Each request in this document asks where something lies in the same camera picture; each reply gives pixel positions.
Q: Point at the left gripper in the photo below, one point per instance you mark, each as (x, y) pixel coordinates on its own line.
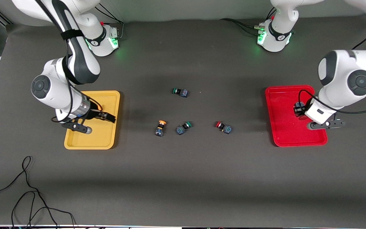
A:
(298, 109)

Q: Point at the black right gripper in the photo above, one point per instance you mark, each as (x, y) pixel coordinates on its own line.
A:
(96, 114)

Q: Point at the red push button switch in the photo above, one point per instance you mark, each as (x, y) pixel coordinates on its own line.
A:
(299, 104)
(224, 127)

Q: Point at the yellow push button switch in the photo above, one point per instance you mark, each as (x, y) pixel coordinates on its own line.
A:
(160, 128)

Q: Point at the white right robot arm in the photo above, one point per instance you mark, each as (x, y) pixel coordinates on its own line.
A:
(52, 92)

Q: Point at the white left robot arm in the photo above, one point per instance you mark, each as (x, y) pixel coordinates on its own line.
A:
(345, 73)

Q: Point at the yellow plastic tray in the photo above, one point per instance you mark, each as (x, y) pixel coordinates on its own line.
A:
(106, 136)

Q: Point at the red plastic tray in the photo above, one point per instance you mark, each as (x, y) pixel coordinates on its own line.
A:
(284, 127)

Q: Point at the dark grey table mat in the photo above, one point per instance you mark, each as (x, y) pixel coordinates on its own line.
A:
(183, 178)

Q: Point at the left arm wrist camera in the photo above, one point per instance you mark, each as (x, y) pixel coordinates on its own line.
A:
(326, 124)

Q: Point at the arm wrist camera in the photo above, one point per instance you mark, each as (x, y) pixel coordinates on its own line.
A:
(76, 126)
(326, 124)

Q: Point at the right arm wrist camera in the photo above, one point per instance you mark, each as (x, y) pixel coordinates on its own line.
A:
(76, 126)

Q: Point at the green push button switch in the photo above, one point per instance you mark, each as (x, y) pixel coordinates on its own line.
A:
(180, 92)
(183, 128)

